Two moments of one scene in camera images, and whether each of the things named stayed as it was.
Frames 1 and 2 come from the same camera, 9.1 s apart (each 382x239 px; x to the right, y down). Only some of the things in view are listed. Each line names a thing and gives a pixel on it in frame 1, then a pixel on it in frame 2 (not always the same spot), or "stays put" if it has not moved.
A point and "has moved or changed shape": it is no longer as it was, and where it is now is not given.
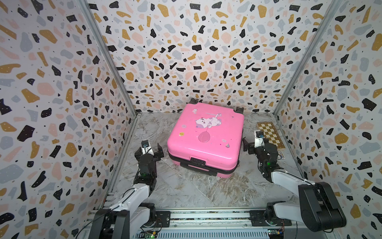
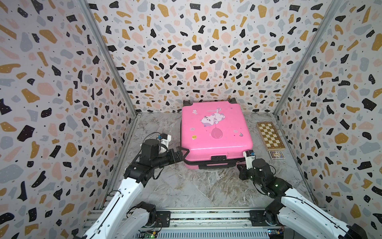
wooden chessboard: (270, 132) stays put
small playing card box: (281, 154) stays put
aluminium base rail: (212, 223) stays put
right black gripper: (246, 146) -> (242, 171)
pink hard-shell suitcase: (208, 136) has moved or changed shape
